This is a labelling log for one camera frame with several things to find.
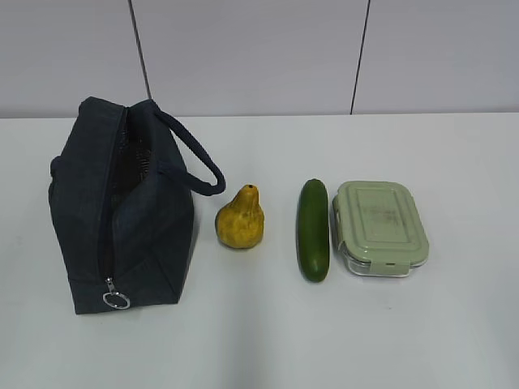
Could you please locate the yellow pear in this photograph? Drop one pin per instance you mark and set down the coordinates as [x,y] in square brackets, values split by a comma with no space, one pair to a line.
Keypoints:
[240,223]

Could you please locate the green cucumber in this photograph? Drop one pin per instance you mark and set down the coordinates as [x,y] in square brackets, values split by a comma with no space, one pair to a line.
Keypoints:
[313,231]

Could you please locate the green lid glass container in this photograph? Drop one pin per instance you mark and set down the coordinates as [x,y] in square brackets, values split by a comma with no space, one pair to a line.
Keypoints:
[379,230]

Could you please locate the dark blue lunch bag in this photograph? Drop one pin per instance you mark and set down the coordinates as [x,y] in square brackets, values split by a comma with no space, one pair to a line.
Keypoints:
[121,203]

